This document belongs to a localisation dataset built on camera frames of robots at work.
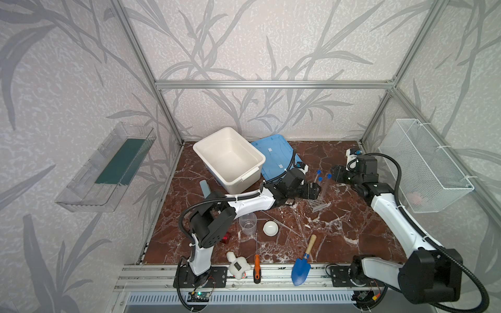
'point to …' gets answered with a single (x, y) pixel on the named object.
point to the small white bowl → (270, 228)
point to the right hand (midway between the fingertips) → (337, 163)
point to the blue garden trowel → (301, 267)
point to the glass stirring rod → (281, 223)
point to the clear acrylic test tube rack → (318, 203)
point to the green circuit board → (198, 297)
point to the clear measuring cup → (248, 223)
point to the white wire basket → (429, 177)
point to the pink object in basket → (413, 198)
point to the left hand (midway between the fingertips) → (316, 183)
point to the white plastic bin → (234, 162)
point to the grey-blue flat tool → (205, 188)
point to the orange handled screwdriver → (257, 276)
